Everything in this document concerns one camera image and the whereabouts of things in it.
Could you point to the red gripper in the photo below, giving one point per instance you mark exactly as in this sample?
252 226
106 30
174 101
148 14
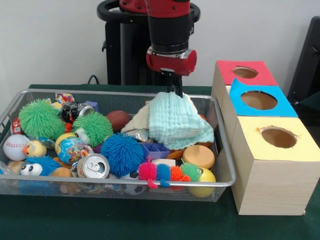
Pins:
172 65

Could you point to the mint green cloth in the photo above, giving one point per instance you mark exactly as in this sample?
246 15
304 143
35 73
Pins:
175 125

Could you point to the cream knit cloth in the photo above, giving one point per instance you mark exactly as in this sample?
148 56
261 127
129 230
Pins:
140 120

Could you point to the wooden three-hole box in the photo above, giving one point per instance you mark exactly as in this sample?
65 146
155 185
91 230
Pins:
275 190

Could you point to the shallow silver mesh bin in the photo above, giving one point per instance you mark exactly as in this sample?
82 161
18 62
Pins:
37 190

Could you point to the round orange sponge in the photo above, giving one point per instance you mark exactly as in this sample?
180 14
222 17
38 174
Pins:
197 157

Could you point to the blue spiky rubber ball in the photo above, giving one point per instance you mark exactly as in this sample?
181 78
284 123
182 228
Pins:
122 153

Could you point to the rainbow spiky caterpillar toy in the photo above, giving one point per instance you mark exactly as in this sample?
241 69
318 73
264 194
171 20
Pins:
147 171

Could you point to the green spiky ball with eyes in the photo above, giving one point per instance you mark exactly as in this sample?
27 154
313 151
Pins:
93 127

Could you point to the yellow smiley ball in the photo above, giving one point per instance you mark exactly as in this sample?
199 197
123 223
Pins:
207 177

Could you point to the silver-top drink can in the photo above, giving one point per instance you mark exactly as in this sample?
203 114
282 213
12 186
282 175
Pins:
95 166

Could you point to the green spiky rubber ball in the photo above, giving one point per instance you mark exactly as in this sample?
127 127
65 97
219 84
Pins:
40 117

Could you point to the black upright panel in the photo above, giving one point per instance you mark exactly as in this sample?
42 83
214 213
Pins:
310 50

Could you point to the dark green table cloth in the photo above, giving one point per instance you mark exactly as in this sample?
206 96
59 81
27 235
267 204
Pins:
125 220

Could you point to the white baseball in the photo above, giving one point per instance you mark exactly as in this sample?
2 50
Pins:
13 147

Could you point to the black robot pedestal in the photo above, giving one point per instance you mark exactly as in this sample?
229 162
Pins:
113 62

